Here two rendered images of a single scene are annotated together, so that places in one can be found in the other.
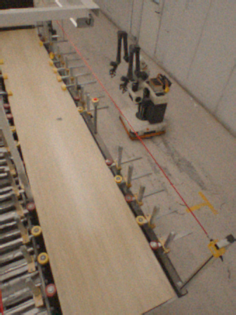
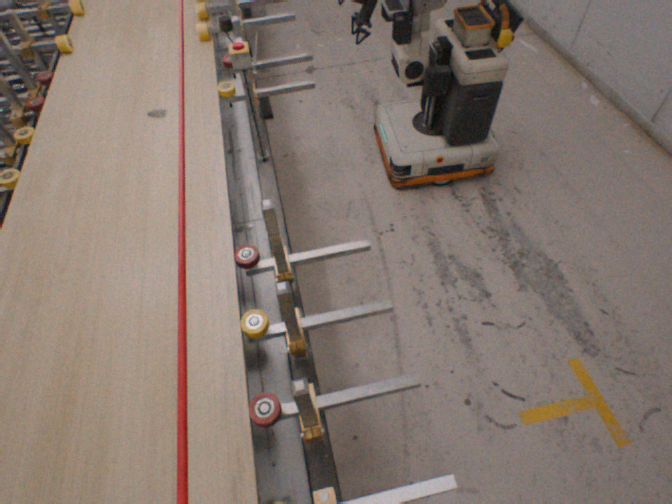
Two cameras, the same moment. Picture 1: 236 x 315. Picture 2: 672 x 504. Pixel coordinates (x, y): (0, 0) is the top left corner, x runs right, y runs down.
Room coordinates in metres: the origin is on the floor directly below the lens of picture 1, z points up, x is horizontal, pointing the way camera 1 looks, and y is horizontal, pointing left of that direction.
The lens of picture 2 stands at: (1.05, -0.45, 1.98)
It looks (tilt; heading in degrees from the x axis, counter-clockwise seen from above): 53 degrees down; 20
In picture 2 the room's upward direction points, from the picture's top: 5 degrees counter-clockwise
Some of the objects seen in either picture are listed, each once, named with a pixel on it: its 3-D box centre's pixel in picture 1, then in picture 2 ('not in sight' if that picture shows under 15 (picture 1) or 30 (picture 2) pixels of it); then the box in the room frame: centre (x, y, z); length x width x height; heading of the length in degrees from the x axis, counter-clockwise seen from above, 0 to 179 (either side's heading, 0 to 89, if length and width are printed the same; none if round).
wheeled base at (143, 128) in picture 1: (142, 121); (431, 138); (3.42, -0.38, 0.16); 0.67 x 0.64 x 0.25; 114
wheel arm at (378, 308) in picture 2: (134, 178); (323, 320); (1.62, -0.20, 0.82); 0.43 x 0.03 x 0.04; 118
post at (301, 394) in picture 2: (139, 200); (309, 418); (1.32, -0.26, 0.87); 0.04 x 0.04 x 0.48; 28
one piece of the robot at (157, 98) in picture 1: (151, 100); (457, 76); (3.46, -0.47, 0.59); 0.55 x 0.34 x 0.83; 24
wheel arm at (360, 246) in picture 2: (124, 162); (308, 257); (1.84, -0.09, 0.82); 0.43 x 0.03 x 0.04; 118
